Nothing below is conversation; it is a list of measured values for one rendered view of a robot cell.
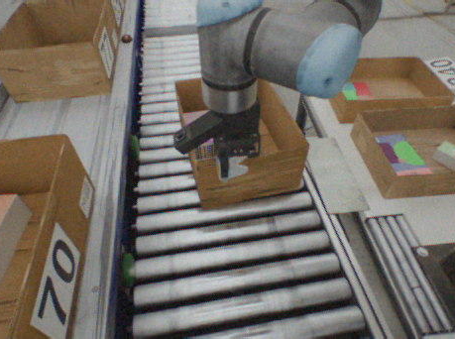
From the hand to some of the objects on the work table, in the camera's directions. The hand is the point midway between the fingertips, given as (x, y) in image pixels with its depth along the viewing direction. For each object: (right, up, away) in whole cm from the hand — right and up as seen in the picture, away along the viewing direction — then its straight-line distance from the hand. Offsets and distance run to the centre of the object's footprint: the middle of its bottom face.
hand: (221, 177), depth 67 cm
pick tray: (+63, +4, +31) cm, 70 cm away
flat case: (+49, +28, +53) cm, 78 cm away
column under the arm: (+61, -26, +2) cm, 66 cm away
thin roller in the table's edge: (+44, -23, +8) cm, 50 cm away
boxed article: (+70, +3, +29) cm, 76 cm away
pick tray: (+59, +29, +53) cm, 84 cm away
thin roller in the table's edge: (+42, -23, +8) cm, 48 cm away
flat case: (+53, +5, +28) cm, 60 cm away
